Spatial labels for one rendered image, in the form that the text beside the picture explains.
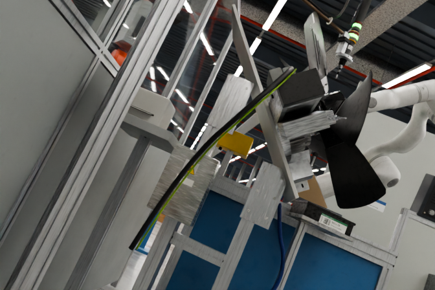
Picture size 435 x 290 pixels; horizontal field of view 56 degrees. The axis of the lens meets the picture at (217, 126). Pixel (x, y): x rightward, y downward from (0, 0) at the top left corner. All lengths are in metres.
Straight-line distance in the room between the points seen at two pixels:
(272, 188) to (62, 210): 0.64
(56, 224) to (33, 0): 0.57
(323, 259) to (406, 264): 1.70
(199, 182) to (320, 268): 0.85
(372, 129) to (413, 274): 1.14
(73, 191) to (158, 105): 0.41
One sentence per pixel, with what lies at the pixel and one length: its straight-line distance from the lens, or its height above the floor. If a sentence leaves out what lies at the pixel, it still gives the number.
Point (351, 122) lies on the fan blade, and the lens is 1.27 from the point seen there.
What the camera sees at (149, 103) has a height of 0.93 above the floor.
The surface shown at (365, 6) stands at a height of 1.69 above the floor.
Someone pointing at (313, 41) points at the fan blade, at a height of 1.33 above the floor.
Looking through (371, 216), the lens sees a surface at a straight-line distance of 3.50.
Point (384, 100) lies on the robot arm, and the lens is 1.83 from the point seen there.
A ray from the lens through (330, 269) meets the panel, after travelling 1.95.
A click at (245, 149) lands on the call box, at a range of 1.89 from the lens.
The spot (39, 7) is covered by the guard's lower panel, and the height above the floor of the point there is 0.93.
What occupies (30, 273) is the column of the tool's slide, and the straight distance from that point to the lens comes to 1.22.
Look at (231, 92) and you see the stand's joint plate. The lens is 1.43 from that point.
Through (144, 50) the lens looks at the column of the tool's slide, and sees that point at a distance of 1.23.
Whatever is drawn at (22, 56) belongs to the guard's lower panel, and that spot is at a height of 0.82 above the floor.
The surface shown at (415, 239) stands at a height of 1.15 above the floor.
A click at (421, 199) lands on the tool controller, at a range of 2.06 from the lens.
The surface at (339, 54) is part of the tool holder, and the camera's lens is 1.70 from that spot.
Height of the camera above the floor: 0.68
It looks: 11 degrees up
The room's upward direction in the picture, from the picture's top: 25 degrees clockwise
